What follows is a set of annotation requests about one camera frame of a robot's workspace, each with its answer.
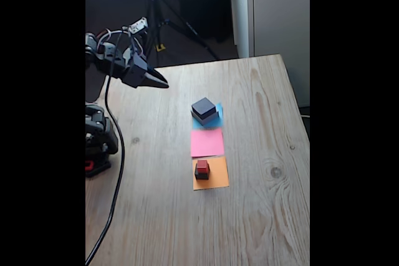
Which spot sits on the medium black square block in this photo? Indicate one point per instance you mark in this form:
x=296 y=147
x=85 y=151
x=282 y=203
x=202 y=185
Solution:
x=203 y=105

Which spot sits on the large grey square block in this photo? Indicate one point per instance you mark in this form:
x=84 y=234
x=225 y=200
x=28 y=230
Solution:
x=210 y=120

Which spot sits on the blue paper sheet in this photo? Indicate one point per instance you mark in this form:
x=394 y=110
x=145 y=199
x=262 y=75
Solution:
x=220 y=108

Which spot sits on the pink paper sheet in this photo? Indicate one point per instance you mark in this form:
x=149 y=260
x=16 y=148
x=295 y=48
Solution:
x=207 y=143

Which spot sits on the small red cube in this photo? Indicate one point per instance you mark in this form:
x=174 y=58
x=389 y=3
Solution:
x=202 y=166

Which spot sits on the small dark grey cube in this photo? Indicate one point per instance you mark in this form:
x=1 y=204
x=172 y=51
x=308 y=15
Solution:
x=202 y=176

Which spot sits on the yellow tag on tripod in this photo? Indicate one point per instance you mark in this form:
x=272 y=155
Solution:
x=160 y=48

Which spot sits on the black tripod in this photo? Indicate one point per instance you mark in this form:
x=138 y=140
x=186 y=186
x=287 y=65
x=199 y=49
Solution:
x=168 y=23

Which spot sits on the red black table clamp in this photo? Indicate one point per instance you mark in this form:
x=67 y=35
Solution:
x=88 y=165

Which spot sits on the orange paper sheet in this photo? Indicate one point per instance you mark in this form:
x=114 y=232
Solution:
x=221 y=175

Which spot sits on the white grey cabinet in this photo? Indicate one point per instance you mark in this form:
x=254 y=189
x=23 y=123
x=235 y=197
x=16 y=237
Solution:
x=280 y=13

